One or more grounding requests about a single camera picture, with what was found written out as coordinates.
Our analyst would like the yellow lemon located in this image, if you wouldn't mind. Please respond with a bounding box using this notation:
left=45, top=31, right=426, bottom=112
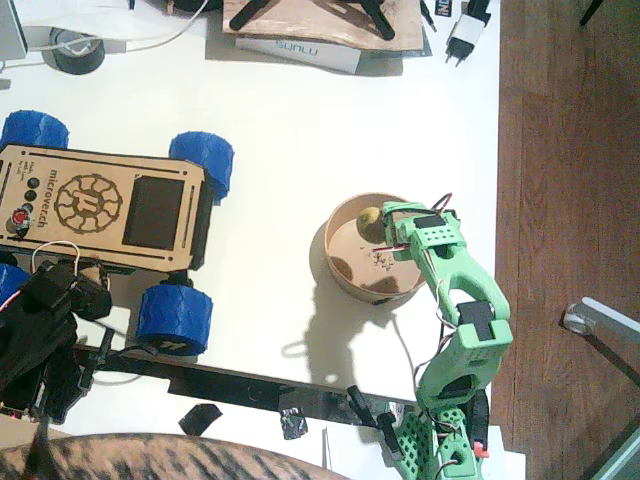
left=358, top=206, right=387, bottom=242

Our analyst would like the brown paper bowl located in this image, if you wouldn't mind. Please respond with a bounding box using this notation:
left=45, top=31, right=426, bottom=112
left=323, top=192, right=443, bottom=304

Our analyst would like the black table clamp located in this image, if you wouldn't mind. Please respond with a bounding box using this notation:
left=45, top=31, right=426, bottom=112
left=347, top=384, right=406, bottom=464
left=77, top=327, right=116, bottom=391

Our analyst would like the blue rover wheel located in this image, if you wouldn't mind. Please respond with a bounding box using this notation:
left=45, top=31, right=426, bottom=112
left=2, top=110, right=70, bottom=150
left=168, top=131, right=235, bottom=205
left=0, top=263, right=30, bottom=306
left=135, top=284, right=215, bottom=357

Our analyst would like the wooden rover body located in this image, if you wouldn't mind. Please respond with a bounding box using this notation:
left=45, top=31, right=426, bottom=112
left=0, top=143, right=216, bottom=274

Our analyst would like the black tape piece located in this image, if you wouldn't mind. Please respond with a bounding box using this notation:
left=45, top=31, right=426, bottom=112
left=178, top=402, right=224, bottom=437

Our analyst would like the striped brown fabric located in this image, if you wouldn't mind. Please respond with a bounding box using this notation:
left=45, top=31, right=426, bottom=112
left=0, top=432, right=346, bottom=480

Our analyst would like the white SUNLU box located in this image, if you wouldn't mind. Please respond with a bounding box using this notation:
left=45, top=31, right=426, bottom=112
left=234, top=34, right=364, bottom=76

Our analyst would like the black tripod stand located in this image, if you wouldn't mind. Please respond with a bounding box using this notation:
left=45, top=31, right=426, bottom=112
left=228, top=0, right=397, bottom=42

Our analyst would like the white black power adapter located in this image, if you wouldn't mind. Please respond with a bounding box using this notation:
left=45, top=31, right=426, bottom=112
left=443, top=13, right=487, bottom=69

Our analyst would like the brown wooden board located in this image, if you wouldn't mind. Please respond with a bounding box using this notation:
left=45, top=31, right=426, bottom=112
left=222, top=0, right=425, bottom=53

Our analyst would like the crumpled dark tape piece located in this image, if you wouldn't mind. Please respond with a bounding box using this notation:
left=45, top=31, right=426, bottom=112
left=277, top=405, right=309, bottom=441

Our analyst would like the grey metal chair leg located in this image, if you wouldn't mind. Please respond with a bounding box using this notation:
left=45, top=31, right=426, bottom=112
left=562, top=296, right=640, bottom=391

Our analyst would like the black tape roll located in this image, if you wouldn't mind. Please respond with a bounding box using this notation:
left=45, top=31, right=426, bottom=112
left=42, top=28, right=106, bottom=76

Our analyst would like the grey white box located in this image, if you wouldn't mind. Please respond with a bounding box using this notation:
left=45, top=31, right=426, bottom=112
left=0, top=0, right=29, bottom=61

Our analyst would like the black chair leg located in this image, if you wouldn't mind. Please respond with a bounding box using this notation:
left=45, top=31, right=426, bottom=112
left=578, top=0, right=606, bottom=27

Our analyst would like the grey metal bar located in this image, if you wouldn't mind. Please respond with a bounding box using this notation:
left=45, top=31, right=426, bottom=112
left=579, top=424, right=640, bottom=480

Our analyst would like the black tangled wire bundle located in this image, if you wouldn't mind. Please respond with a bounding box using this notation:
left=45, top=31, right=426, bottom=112
left=432, top=192, right=459, bottom=221

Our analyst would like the black metal rail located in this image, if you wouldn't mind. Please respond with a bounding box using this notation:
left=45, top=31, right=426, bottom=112
left=69, top=342, right=416, bottom=431

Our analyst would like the white cable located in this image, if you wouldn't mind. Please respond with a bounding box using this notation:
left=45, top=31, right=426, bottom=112
left=0, top=0, right=214, bottom=71

